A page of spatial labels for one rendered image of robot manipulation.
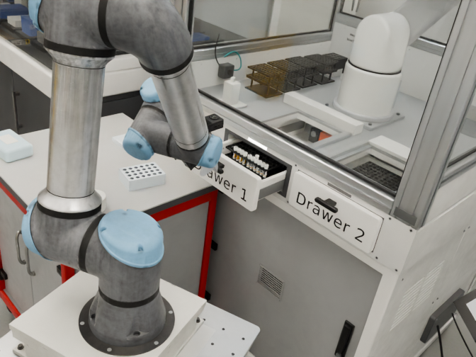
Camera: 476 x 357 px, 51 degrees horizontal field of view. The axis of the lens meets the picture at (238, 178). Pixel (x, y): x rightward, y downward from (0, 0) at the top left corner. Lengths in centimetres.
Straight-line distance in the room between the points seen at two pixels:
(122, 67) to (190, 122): 118
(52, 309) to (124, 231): 27
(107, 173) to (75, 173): 76
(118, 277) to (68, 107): 31
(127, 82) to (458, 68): 140
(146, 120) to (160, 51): 37
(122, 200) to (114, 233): 64
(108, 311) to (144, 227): 17
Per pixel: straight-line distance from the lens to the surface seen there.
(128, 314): 99
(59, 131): 91
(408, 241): 134
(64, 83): 89
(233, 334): 117
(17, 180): 167
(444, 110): 120
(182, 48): 84
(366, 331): 156
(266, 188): 147
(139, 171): 162
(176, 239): 170
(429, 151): 123
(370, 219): 135
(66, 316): 109
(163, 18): 81
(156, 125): 115
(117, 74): 215
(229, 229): 181
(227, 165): 146
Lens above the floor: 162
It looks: 30 degrees down
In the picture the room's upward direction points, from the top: 8 degrees clockwise
